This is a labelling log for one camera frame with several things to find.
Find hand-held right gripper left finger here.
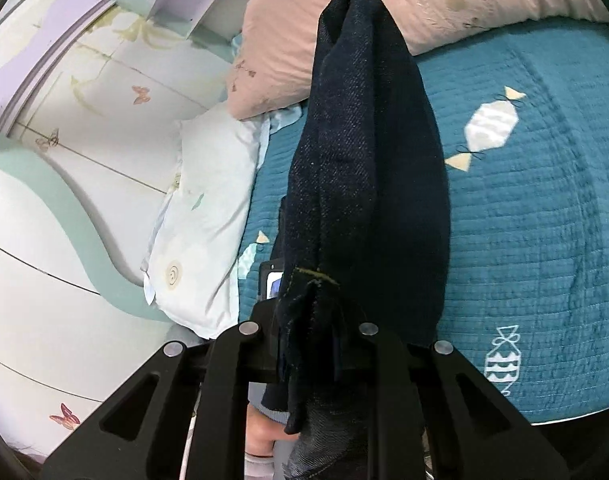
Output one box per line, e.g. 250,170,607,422
39,302,284,480

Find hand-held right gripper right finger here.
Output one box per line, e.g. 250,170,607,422
339,309,571,480

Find dark blue denim jeans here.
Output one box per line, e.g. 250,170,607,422
244,0,453,480

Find person's left hand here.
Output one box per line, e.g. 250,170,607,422
244,404,299,462

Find white pillow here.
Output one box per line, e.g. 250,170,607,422
141,105,271,339

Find light blue cloth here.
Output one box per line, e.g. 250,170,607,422
257,102,305,137

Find white butterfly-print headboard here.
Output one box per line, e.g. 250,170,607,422
0,0,246,461

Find teal quilted bedspread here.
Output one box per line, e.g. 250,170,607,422
237,15,609,425

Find pink pillow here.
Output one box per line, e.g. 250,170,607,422
226,0,609,122

